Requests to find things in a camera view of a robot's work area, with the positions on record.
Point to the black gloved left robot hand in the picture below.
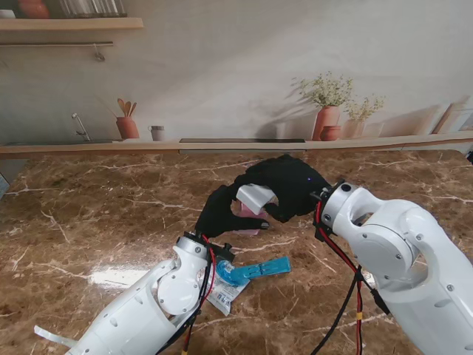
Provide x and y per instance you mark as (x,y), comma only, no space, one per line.
(218,218)

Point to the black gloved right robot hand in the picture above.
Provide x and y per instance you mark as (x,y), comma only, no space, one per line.
(292,181)

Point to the clear bottle with pink seasoning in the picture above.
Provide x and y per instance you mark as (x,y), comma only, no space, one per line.
(245,212)

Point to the white square bottle cap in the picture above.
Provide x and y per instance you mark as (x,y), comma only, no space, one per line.
(255,197)

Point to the blue plastic bag clip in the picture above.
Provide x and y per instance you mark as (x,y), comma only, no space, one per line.
(262,269)

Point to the white blue salt bag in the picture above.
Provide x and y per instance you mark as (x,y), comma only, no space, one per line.
(223,296)

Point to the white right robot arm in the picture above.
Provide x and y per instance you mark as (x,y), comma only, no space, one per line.
(406,259)

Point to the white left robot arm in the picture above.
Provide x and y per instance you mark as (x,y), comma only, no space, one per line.
(140,314)

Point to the small round terracotta pot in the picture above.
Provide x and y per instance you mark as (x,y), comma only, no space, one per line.
(330,134)

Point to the pale vase with flowers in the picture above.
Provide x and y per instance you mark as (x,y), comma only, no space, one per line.
(356,127)

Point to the long wooden counter ledge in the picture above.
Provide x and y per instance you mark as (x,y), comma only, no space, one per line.
(111,148)

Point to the leaning wooden cutting boards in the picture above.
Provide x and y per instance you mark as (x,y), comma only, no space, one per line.
(451,118)

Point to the glass jars on shelf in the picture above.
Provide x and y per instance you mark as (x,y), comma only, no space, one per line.
(92,7)

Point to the round terracotta jar on shelf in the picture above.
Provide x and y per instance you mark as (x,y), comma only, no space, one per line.
(33,8)

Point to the white bowl on shelf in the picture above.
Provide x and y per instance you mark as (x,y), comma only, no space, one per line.
(6,14)

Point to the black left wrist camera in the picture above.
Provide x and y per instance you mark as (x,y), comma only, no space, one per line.
(224,254)

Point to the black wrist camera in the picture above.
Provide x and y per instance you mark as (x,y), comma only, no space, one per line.
(224,254)
(320,231)

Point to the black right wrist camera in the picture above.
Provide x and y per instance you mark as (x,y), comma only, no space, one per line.
(320,231)

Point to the wooden wall shelf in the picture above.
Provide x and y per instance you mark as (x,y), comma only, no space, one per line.
(74,24)

